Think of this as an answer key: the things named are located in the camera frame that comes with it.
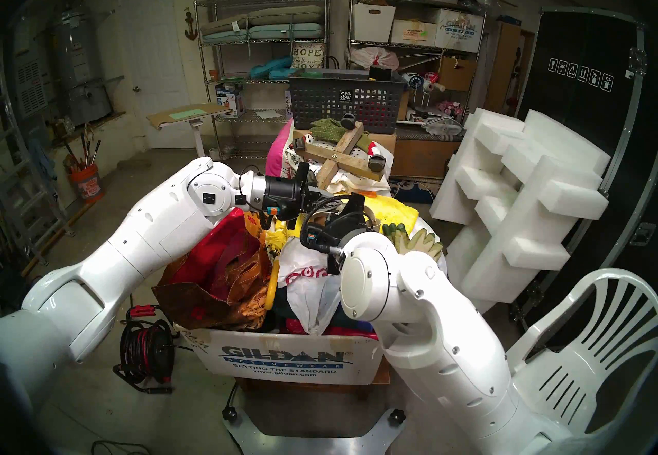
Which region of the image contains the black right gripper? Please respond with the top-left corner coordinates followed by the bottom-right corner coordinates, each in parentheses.
top-left (304, 193), bottom-right (375, 275)

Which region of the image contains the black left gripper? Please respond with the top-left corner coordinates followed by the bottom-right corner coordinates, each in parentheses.
top-left (264, 162), bottom-right (337, 233)

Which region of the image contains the white cloth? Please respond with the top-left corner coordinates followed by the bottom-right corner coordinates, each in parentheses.
top-left (329, 163), bottom-right (394, 198)

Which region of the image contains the wooden cross caster dolly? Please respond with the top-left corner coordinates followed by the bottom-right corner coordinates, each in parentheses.
top-left (292, 112), bottom-right (390, 191)

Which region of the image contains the white perforated tray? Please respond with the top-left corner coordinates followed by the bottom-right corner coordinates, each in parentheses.
top-left (306, 135), bottom-right (376, 165)

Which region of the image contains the pink pillow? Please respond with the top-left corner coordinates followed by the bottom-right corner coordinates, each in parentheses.
top-left (266, 120), bottom-right (301, 182)

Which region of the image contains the yellow cloth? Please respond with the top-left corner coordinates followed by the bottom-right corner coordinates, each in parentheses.
top-left (265, 192), bottom-right (419, 254)

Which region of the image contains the green knit glove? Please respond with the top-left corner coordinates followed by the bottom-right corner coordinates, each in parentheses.
top-left (310, 118), bottom-right (372, 152)

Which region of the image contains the white plastic bag red print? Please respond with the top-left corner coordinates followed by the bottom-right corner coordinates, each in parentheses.
top-left (278, 238), bottom-right (350, 336)

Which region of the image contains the beige green work glove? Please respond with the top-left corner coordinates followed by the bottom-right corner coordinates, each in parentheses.
top-left (383, 222), bottom-right (445, 262)

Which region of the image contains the blue patterned rug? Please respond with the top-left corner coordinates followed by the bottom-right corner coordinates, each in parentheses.
top-left (389, 179), bottom-right (438, 205)

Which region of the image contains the red cloth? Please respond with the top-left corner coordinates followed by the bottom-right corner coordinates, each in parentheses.
top-left (285, 318), bottom-right (378, 341)

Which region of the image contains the dark plastic laundry basket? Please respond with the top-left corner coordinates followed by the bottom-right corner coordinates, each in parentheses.
top-left (288, 68), bottom-right (407, 135)

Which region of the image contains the brown wooden cabinet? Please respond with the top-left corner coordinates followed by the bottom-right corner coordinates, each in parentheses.
top-left (388, 127), bottom-right (463, 183)

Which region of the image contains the red fabric bag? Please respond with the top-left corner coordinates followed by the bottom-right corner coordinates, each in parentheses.
top-left (167, 210), bottom-right (263, 300)

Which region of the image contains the Gildan printed cardboard box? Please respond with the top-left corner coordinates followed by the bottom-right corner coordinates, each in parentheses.
top-left (174, 323), bottom-right (383, 386)
top-left (434, 9), bottom-right (485, 53)

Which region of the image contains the blue white product box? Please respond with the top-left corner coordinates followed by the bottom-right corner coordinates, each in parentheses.
top-left (215, 83), bottom-right (246, 118)

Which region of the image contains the teal folded cushion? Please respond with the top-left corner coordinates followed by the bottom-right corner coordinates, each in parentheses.
top-left (249, 57), bottom-right (300, 81)

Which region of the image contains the HOPE printed pillow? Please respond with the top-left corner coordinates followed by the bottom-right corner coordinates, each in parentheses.
top-left (290, 43), bottom-right (325, 70)

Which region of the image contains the teal seat cushion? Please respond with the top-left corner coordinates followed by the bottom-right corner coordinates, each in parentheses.
top-left (202, 23), bottom-right (324, 44)

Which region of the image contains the white storage box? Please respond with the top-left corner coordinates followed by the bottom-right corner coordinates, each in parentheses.
top-left (353, 3), bottom-right (396, 43)

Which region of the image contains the white overbed table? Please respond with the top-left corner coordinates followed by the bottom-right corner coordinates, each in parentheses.
top-left (147, 102), bottom-right (238, 161)

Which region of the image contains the brown cardboard box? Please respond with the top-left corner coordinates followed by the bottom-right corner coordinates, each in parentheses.
top-left (438, 57), bottom-right (478, 92)

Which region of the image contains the white box orange label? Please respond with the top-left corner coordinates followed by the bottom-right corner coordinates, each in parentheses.
top-left (391, 19), bottom-right (437, 47)

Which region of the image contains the beige seat cushion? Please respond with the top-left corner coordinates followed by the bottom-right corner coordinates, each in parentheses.
top-left (200, 5), bottom-right (323, 35)

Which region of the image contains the white foam packing block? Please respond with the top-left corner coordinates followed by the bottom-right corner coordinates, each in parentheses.
top-left (429, 107), bottom-right (612, 313)

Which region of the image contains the white door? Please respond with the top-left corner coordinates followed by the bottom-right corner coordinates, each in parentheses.
top-left (117, 0), bottom-right (193, 148)

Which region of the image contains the brown wooden door panel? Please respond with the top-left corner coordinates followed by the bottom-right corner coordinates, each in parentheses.
top-left (486, 22), bottom-right (536, 115)

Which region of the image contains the orange bucket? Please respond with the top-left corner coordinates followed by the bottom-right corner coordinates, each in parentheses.
top-left (69, 163), bottom-right (106, 203)

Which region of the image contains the white plastic chair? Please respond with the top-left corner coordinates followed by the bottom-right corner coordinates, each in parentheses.
top-left (506, 268), bottom-right (658, 447)

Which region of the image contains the grey water heater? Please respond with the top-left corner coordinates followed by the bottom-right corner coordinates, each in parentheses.
top-left (49, 9), bottom-right (114, 126)

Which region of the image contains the black flight case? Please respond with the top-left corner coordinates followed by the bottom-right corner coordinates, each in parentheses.
top-left (514, 6), bottom-right (658, 336)

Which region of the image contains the grey aluminium ladder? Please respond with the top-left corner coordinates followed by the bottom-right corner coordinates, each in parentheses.
top-left (0, 73), bottom-right (74, 264)

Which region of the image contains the grey vented furnace cabinet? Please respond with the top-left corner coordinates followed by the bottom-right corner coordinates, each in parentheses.
top-left (13, 22), bottom-right (52, 120)

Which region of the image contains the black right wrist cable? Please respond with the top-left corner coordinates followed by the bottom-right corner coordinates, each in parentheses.
top-left (301, 195), bottom-right (355, 238)

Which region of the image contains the yellow plastic ring handle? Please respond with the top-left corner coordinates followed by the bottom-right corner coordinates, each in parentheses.
top-left (265, 258), bottom-right (281, 311)

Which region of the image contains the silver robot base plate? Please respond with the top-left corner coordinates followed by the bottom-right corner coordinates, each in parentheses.
top-left (224, 390), bottom-right (407, 455)

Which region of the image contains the red black cable reel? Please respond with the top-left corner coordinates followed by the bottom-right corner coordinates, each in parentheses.
top-left (113, 305), bottom-right (179, 395)

